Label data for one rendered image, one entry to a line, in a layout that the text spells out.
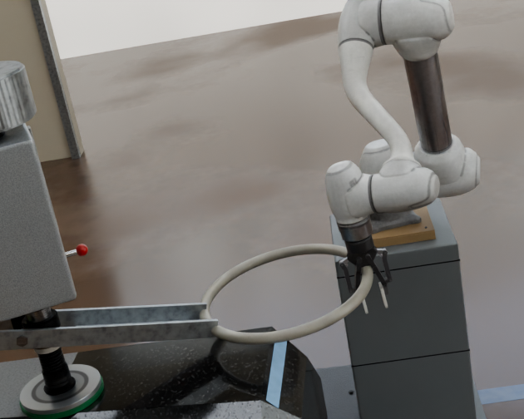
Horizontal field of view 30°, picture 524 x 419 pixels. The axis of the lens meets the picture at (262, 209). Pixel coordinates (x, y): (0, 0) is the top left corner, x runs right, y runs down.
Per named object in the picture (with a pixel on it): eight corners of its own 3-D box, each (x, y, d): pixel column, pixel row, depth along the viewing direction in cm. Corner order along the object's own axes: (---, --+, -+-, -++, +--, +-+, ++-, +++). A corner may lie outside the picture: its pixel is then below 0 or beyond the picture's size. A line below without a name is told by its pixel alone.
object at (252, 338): (230, 370, 243) (227, 360, 241) (180, 293, 286) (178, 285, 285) (405, 297, 253) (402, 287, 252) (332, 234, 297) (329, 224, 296)
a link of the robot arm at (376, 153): (367, 194, 340) (358, 135, 332) (419, 191, 335) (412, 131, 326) (358, 214, 326) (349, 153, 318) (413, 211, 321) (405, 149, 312)
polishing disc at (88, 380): (112, 391, 251) (111, 387, 251) (33, 425, 243) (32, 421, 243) (86, 358, 269) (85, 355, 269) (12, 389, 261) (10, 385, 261)
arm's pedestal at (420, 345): (345, 393, 390) (314, 209, 360) (472, 376, 386) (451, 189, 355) (353, 473, 344) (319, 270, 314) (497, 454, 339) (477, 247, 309)
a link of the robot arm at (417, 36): (418, 174, 335) (484, 170, 328) (415, 209, 324) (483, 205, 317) (378, -14, 282) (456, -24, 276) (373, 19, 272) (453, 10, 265)
